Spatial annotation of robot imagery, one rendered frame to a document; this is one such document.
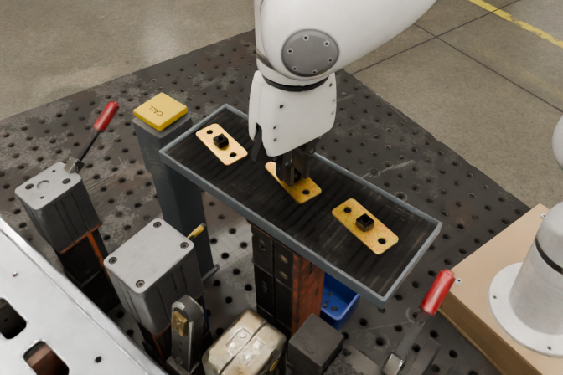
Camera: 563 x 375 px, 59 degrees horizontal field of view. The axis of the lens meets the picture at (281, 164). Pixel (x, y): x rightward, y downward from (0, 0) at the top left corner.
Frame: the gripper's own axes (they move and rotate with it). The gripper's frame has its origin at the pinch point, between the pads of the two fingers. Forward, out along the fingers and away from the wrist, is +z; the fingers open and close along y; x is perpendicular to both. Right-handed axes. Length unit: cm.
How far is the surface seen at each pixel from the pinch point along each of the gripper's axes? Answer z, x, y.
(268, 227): 2.6, 4.9, 7.1
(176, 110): 2.7, -22.1, 6.3
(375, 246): 2.4, 14.6, -1.7
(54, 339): 18.8, -6.2, 35.3
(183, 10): 119, -247, -92
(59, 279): 18.4, -14.9, 31.7
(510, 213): 49, 5, -62
